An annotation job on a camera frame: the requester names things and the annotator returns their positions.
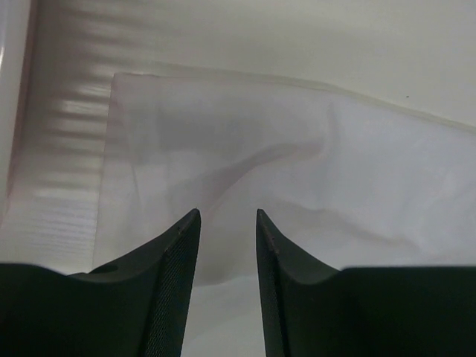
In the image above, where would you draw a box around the white t shirt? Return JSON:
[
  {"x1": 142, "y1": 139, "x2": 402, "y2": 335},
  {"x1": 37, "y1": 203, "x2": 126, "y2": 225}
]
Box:
[{"x1": 93, "y1": 74, "x2": 475, "y2": 285}]

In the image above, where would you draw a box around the white plastic basket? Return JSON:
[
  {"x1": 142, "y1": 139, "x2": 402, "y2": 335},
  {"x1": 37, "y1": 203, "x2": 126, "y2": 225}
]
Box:
[{"x1": 1, "y1": 1, "x2": 153, "y2": 272}]

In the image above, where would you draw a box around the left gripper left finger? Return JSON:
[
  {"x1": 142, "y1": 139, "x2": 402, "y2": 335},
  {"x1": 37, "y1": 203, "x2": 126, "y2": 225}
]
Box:
[{"x1": 1, "y1": 209, "x2": 201, "y2": 356}]

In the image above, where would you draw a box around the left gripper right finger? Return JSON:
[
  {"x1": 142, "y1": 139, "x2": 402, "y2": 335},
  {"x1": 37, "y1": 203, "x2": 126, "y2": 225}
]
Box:
[{"x1": 256, "y1": 210, "x2": 475, "y2": 356}]

